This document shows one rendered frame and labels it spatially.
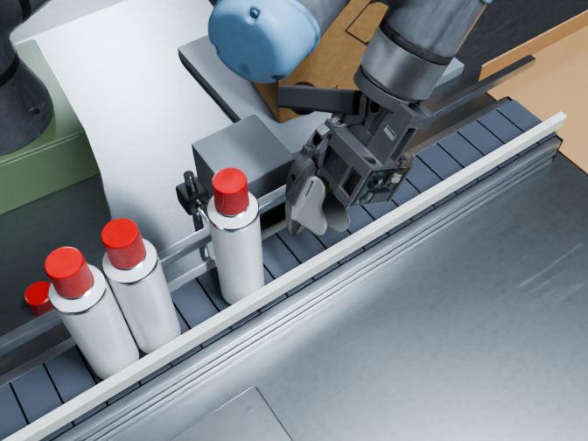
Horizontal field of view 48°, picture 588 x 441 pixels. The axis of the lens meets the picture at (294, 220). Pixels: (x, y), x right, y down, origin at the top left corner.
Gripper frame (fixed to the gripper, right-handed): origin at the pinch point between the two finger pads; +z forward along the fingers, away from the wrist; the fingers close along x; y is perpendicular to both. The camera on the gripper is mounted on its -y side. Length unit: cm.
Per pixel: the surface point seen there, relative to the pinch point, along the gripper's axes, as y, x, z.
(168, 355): 4.8, -14.9, 12.9
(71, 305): 2.2, -26.7, 4.3
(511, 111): -2.2, 37.8, -13.9
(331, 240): 1.1, 7.6, 3.5
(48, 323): -2.8, -24.9, 13.0
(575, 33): -12, 63, -23
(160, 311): 3.0, -16.9, 7.3
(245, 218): 2.9, -11.5, -4.6
